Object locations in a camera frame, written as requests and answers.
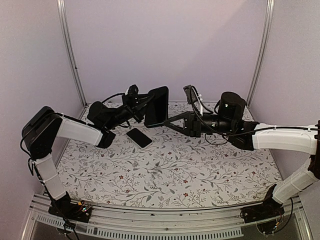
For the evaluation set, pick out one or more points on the left aluminium frame post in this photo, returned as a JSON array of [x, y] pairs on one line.
[[61, 7]]

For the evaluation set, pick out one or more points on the right aluminium frame post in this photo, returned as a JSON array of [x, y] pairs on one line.
[[267, 25]]

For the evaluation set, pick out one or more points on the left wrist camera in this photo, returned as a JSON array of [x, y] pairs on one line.
[[132, 90]]

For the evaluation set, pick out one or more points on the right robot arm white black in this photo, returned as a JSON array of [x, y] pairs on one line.
[[227, 121]]

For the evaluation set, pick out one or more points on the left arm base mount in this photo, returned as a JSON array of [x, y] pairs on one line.
[[80, 211]]

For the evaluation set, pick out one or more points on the front aluminium rail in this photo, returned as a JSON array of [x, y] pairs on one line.
[[114, 222]]

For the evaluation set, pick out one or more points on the floral patterned table mat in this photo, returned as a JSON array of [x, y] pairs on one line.
[[173, 171]]

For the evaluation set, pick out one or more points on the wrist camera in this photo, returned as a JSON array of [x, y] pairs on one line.
[[193, 96], [132, 90]]

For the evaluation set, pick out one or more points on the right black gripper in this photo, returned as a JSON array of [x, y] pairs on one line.
[[192, 124]]

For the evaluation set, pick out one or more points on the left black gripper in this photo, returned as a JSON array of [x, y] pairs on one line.
[[133, 105]]

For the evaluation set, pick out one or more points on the aluminium frame post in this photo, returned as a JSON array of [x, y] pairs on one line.
[[61, 7], [267, 25]]

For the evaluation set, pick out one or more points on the phone in clear case middle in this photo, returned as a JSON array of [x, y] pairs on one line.
[[139, 138]]

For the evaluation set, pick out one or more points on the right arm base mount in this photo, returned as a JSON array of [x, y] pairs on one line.
[[261, 212]]

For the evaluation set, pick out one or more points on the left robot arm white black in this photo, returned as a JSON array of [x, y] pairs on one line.
[[40, 133]]

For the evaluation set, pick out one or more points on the black phone case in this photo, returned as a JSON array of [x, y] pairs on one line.
[[157, 109]]

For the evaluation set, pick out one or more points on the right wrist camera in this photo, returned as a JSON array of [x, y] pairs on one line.
[[193, 96]]

